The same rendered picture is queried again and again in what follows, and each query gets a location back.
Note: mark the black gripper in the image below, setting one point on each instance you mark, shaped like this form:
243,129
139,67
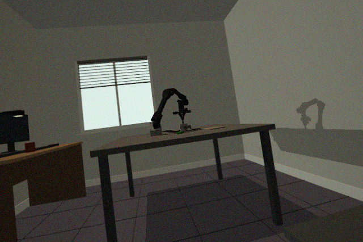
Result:
180,113

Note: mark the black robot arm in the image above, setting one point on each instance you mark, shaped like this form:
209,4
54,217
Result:
167,93

